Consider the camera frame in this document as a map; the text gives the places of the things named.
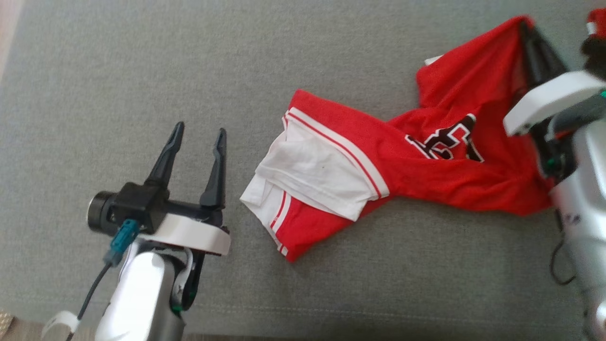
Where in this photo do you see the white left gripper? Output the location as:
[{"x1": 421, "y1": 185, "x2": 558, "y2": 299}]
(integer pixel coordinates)
[{"x1": 137, "y1": 122, "x2": 232, "y2": 257}]

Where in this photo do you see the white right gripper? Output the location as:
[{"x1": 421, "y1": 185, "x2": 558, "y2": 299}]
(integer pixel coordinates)
[{"x1": 503, "y1": 23, "x2": 606, "y2": 139}]

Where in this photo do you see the red jersey with white sleeves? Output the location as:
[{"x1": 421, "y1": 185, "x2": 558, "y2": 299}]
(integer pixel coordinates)
[{"x1": 240, "y1": 16, "x2": 554, "y2": 262}]

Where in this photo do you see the large grey sofa chaise cushion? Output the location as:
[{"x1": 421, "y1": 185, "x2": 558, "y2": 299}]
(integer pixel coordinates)
[{"x1": 0, "y1": 0, "x2": 606, "y2": 341}]

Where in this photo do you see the teal left camera connector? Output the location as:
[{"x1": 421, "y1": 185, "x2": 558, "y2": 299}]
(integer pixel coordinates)
[{"x1": 104, "y1": 219, "x2": 141, "y2": 267}]

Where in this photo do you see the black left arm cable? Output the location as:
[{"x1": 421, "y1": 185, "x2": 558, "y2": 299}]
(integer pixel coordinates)
[{"x1": 76, "y1": 263, "x2": 113, "y2": 323}]

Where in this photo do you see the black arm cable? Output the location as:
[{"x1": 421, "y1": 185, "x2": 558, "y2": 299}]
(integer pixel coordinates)
[
  {"x1": 548, "y1": 208, "x2": 576, "y2": 286},
  {"x1": 76, "y1": 263, "x2": 113, "y2": 323}
]

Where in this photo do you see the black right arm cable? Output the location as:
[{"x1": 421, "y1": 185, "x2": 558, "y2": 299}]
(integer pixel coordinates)
[{"x1": 548, "y1": 208, "x2": 576, "y2": 286}]

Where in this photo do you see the white left cable clip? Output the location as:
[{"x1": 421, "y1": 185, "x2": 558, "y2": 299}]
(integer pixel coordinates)
[{"x1": 42, "y1": 310, "x2": 80, "y2": 341}]

